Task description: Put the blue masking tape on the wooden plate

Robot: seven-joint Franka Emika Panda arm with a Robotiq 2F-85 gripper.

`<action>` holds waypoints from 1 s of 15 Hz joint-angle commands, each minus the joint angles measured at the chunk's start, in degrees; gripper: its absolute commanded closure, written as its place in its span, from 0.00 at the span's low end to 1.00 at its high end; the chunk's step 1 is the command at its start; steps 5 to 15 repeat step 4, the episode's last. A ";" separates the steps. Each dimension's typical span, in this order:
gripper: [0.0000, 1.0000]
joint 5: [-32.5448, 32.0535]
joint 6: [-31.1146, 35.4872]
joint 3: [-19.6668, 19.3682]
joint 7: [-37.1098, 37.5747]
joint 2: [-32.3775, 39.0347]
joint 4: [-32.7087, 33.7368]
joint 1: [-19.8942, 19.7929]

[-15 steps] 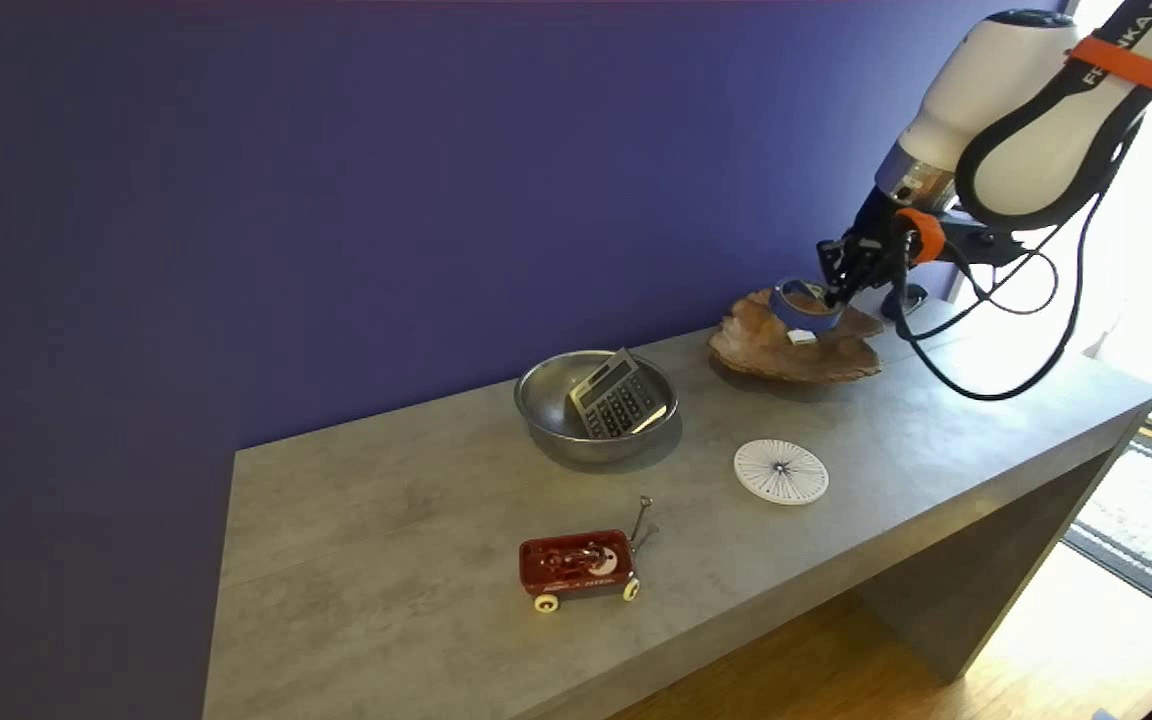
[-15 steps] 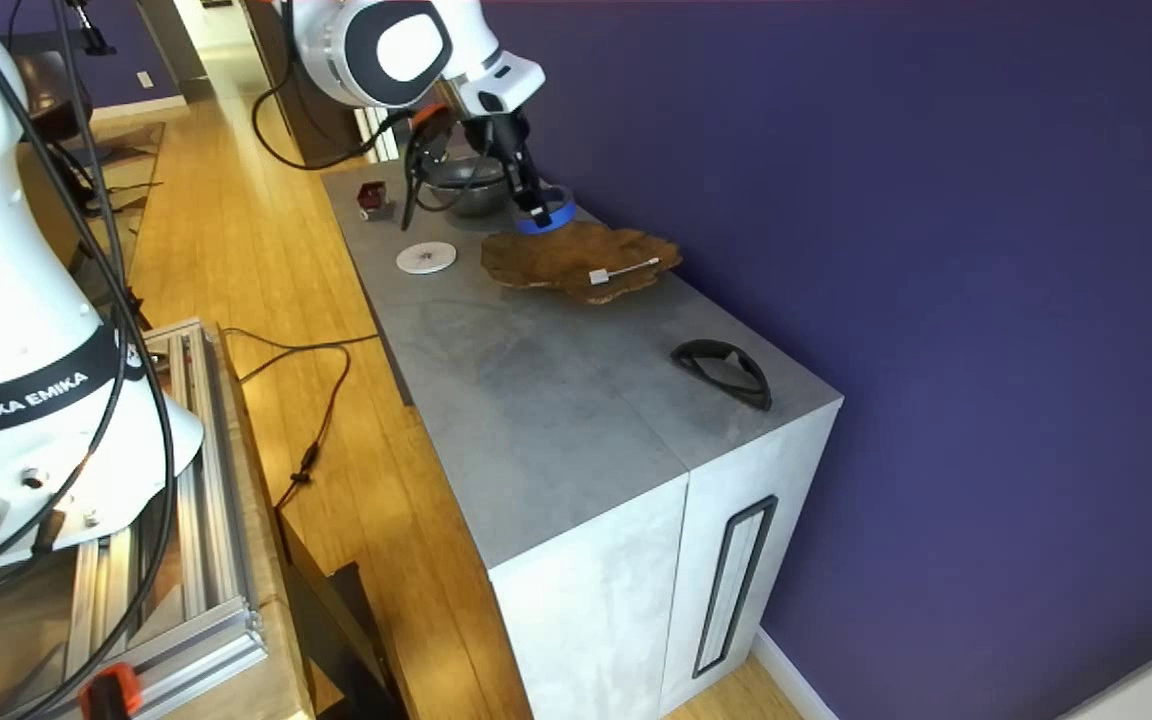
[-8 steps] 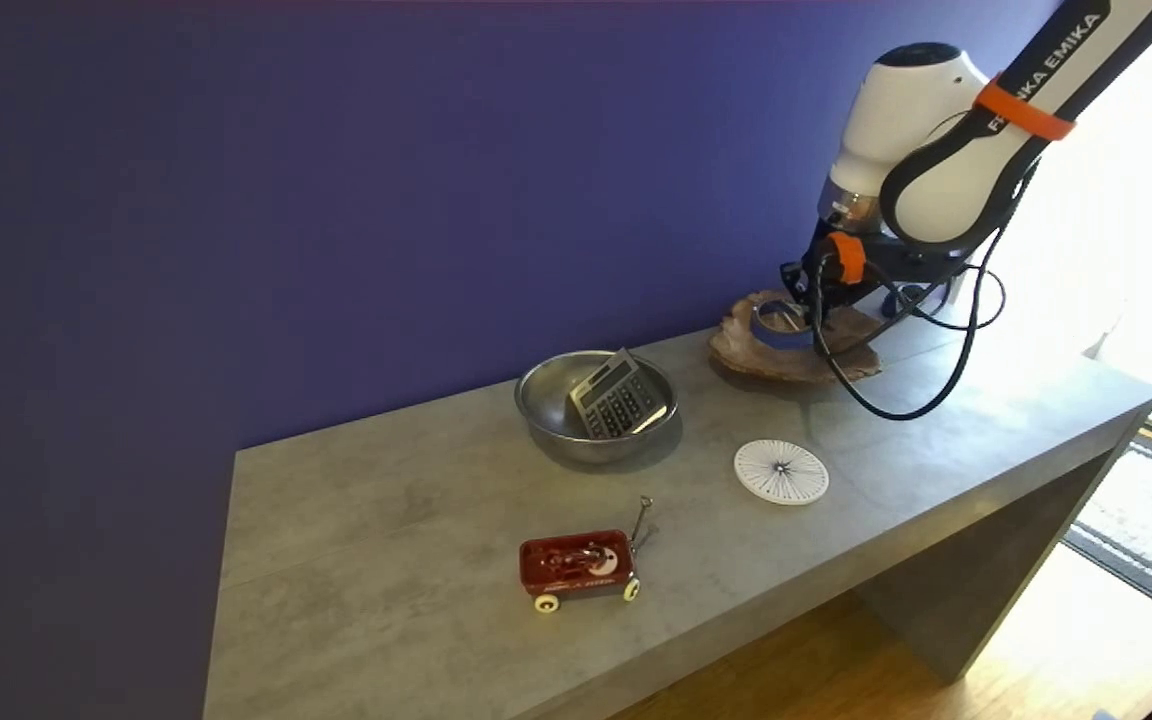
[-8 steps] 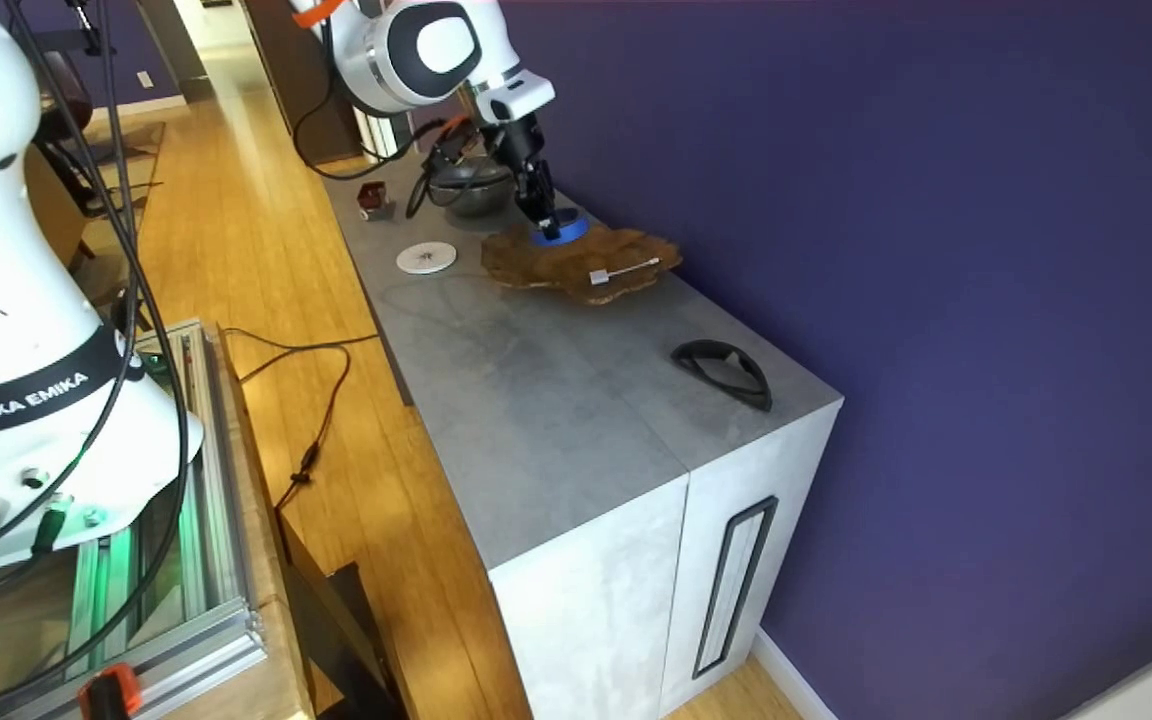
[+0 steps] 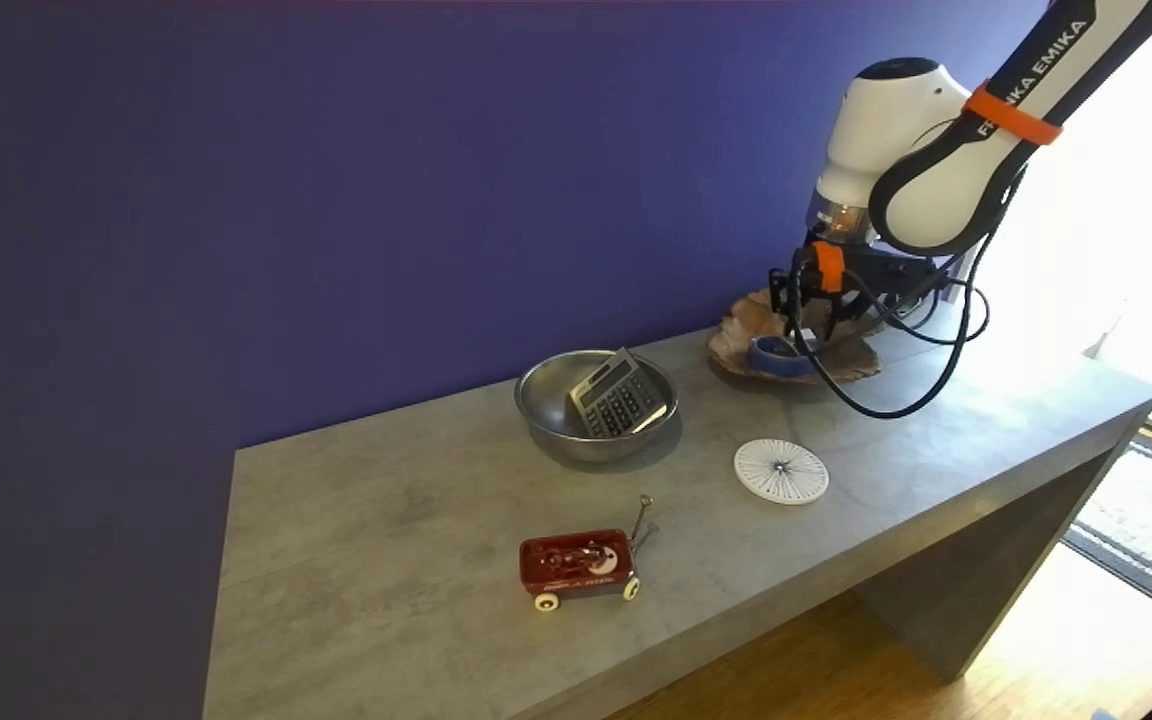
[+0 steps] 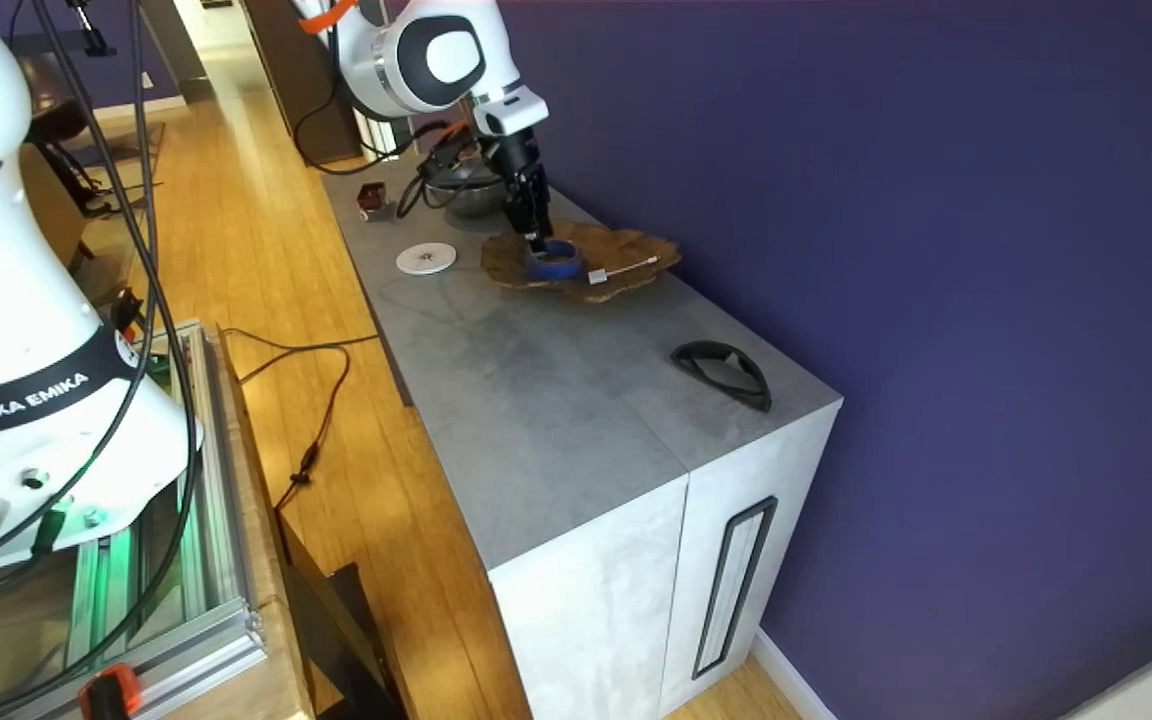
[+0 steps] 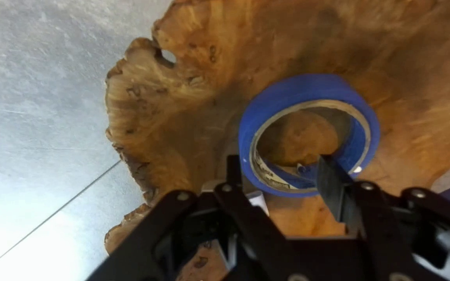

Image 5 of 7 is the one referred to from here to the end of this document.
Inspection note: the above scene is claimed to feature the metal grater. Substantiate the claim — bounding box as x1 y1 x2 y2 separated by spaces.
564 349 674 440

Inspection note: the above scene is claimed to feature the brown wooden plate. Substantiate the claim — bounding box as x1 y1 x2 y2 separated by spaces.
705 290 882 393

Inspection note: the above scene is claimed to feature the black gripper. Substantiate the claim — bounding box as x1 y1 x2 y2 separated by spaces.
769 240 905 357

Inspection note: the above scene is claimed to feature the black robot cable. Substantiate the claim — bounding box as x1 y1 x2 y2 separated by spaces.
786 196 1007 424

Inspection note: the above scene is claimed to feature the grey metal bowl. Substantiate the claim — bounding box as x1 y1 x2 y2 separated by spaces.
511 344 682 472

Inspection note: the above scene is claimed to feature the red toy wagon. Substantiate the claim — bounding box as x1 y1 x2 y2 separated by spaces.
515 493 659 618

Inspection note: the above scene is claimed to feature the orange arm strap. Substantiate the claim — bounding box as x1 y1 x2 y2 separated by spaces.
964 83 1067 154

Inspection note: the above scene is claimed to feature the blue masking tape roll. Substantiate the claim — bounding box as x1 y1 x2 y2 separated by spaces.
749 331 818 381

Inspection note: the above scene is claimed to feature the white round coaster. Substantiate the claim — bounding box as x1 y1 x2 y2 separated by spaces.
730 437 831 513

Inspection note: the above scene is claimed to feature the grey concrete cabinet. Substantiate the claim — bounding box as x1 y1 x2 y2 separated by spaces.
198 312 1152 720

